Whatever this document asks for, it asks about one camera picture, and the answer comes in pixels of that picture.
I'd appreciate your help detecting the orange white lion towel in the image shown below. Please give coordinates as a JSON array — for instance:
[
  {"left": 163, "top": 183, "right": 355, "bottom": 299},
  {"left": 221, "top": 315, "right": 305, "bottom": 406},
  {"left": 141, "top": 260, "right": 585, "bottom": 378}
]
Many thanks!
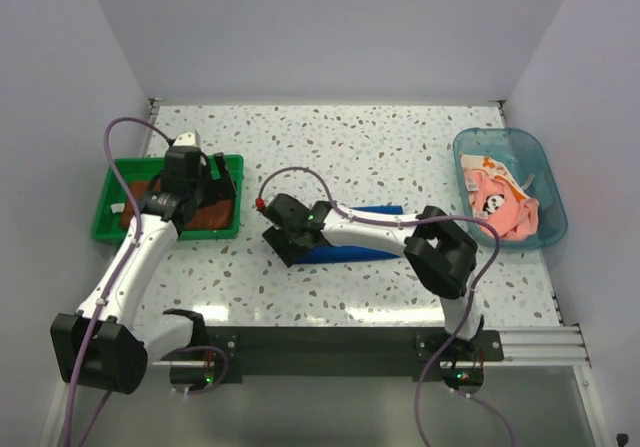
[{"left": 459, "top": 153, "right": 524, "bottom": 194}]

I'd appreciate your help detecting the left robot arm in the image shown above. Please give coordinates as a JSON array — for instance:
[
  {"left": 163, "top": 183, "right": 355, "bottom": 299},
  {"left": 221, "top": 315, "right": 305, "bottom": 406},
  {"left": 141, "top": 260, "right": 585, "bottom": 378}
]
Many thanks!
[{"left": 50, "top": 133, "right": 237, "bottom": 394}]

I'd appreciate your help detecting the pink panda towel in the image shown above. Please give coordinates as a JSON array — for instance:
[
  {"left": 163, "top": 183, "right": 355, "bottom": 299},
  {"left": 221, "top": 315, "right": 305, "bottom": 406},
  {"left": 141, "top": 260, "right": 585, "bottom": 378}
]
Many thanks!
[{"left": 464, "top": 169, "right": 539, "bottom": 241}]

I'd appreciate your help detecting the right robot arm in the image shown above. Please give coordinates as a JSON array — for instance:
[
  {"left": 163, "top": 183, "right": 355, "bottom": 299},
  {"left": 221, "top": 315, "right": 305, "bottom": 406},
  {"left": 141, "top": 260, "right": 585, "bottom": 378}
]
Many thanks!
[{"left": 256, "top": 194, "right": 485, "bottom": 360}]

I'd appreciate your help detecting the brown towel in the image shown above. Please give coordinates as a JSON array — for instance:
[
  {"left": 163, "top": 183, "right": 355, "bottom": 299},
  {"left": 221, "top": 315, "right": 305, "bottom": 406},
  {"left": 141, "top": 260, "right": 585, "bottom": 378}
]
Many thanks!
[{"left": 118, "top": 180, "right": 234, "bottom": 231}]

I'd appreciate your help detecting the green plastic tray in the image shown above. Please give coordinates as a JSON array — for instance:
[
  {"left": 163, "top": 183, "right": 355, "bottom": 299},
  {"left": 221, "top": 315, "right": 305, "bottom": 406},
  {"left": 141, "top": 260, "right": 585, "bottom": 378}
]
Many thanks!
[{"left": 92, "top": 154, "right": 244, "bottom": 244}]

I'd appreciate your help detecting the blue towel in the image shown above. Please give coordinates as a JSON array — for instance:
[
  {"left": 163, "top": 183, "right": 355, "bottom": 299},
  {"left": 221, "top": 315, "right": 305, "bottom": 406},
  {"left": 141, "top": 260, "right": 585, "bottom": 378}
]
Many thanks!
[{"left": 294, "top": 205, "right": 404, "bottom": 265}]

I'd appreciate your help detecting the blue plastic bin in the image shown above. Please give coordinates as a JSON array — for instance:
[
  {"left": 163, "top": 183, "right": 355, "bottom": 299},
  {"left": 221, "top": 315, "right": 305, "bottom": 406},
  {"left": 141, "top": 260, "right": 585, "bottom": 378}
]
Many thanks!
[{"left": 453, "top": 128, "right": 568, "bottom": 250}]

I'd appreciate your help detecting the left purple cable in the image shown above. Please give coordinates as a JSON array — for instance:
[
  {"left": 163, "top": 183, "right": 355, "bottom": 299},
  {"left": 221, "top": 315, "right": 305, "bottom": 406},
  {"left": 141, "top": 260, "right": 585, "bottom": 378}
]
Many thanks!
[{"left": 62, "top": 116, "right": 229, "bottom": 447}]

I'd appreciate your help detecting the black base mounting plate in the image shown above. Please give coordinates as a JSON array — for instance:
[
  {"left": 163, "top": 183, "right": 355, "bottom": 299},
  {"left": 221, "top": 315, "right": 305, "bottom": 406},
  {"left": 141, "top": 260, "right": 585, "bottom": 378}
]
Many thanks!
[{"left": 149, "top": 324, "right": 506, "bottom": 384}]

